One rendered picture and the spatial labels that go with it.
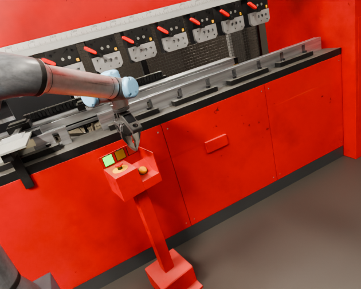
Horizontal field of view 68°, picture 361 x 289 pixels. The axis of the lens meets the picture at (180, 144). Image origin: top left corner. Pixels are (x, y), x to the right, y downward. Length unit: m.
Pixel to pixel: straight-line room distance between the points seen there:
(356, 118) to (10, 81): 2.20
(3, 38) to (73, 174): 0.70
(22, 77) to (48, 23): 0.80
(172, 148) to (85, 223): 0.64
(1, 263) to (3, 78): 0.40
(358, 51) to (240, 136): 1.02
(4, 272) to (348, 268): 1.48
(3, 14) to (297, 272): 1.87
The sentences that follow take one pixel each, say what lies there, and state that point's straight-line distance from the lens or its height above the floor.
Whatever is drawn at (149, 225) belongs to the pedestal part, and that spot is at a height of 0.44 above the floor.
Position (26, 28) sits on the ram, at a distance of 1.51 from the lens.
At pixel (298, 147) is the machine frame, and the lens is 2.17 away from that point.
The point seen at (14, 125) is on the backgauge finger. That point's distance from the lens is 1.79.
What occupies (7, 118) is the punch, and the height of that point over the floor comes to 1.09.
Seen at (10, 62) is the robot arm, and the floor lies 1.30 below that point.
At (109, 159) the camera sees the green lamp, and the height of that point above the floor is 0.82.
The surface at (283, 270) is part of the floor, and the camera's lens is 1.66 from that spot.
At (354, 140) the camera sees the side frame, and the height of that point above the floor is 0.16.
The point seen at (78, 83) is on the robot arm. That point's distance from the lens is 0.83.
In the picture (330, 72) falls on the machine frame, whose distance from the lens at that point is 2.26.
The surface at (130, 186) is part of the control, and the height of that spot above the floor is 0.71.
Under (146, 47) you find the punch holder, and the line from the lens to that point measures 1.56.
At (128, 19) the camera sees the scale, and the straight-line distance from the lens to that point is 1.56.
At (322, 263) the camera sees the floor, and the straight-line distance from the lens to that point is 1.70.
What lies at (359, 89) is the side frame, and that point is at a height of 0.56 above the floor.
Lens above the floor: 1.27
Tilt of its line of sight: 22 degrees down
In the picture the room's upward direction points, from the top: 16 degrees counter-clockwise
